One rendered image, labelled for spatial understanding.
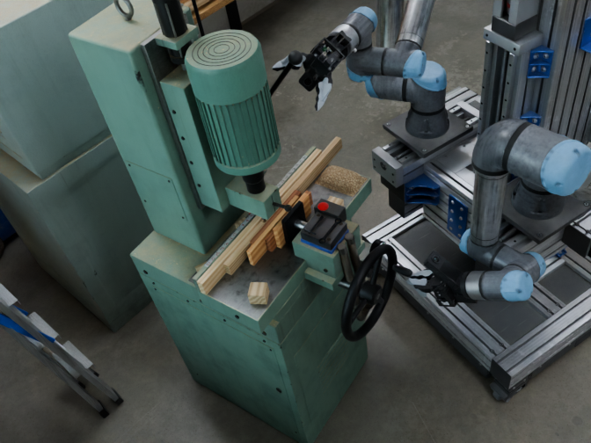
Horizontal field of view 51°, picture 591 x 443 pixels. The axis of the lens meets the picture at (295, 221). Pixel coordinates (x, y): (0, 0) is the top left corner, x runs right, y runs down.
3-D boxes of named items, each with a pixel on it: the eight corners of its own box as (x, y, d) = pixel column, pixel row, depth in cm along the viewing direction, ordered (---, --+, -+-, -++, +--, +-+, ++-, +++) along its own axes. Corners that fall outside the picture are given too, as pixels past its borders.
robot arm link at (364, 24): (380, 34, 172) (379, 6, 165) (361, 55, 166) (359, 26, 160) (355, 29, 175) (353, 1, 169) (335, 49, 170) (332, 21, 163)
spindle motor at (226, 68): (254, 185, 152) (228, 78, 130) (200, 164, 160) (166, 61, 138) (295, 143, 161) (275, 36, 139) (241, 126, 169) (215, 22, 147)
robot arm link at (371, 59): (381, 87, 173) (379, 52, 166) (343, 83, 177) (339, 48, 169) (389, 71, 178) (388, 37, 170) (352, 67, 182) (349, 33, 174)
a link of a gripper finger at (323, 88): (324, 100, 150) (324, 68, 153) (314, 112, 155) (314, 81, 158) (336, 103, 151) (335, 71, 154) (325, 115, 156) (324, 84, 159)
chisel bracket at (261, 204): (269, 224, 172) (264, 202, 165) (229, 207, 178) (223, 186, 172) (284, 206, 175) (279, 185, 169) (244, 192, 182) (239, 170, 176)
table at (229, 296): (290, 350, 160) (287, 337, 156) (201, 304, 174) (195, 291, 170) (399, 200, 191) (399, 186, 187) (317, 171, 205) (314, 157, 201)
